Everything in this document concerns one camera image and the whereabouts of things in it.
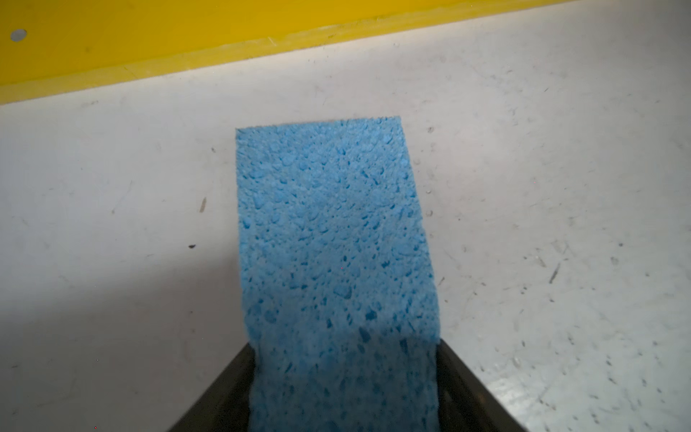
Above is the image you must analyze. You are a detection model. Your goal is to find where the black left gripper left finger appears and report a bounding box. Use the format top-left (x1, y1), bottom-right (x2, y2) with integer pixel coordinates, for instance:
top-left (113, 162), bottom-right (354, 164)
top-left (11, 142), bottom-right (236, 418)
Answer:
top-left (168, 344), bottom-right (256, 432)

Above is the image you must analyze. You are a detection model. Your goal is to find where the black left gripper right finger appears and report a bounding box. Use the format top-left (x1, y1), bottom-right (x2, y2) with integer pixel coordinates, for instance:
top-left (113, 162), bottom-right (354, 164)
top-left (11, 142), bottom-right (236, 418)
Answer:
top-left (437, 339), bottom-right (527, 432)

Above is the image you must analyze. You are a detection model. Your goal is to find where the light blue sponge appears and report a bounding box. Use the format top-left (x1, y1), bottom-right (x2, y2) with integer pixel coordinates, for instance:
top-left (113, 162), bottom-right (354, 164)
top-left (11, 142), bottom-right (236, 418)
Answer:
top-left (236, 117), bottom-right (440, 431)

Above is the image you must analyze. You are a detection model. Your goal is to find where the yellow shelf unit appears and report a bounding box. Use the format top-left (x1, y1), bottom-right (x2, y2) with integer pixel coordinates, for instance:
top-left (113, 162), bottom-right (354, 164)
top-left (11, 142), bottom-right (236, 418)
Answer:
top-left (0, 0), bottom-right (573, 106)

